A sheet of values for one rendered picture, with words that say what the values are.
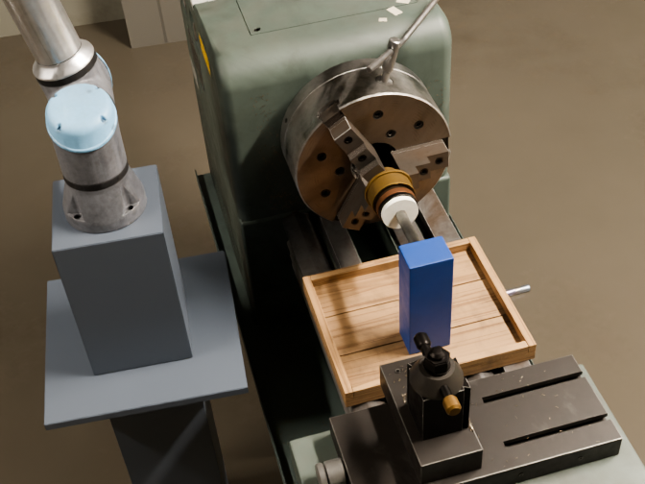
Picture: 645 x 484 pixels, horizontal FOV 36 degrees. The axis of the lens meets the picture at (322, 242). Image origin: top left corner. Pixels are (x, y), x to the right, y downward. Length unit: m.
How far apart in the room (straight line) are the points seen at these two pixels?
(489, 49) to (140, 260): 2.64
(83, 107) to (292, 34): 0.47
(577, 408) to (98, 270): 0.87
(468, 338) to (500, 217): 1.59
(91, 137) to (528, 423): 0.86
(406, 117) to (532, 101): 2.10
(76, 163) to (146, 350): 0.45
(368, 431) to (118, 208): 0.59
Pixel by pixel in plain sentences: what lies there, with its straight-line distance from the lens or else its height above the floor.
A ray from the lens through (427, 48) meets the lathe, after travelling 2.00.
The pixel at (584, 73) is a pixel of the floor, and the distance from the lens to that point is 4.12.
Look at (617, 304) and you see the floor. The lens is 3.18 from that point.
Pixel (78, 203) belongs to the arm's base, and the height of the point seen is 1.16.
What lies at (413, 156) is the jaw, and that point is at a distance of 1.90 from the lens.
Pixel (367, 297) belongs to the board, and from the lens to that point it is 1.92.
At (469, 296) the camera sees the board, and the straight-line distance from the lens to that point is 1.93.
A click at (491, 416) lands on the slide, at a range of 1.65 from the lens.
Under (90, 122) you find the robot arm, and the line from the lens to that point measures 1.71.
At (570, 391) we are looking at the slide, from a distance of 1.69.
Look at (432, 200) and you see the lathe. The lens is 2.16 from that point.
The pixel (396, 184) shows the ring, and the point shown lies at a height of 1.12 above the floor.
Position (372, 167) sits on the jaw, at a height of 1.14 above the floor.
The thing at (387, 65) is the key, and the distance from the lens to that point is 1.84.
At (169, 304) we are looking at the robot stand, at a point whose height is 0.91.
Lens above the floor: 2.29
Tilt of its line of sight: 44 degrees down
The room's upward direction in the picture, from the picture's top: 5 degrees counter-clockwise
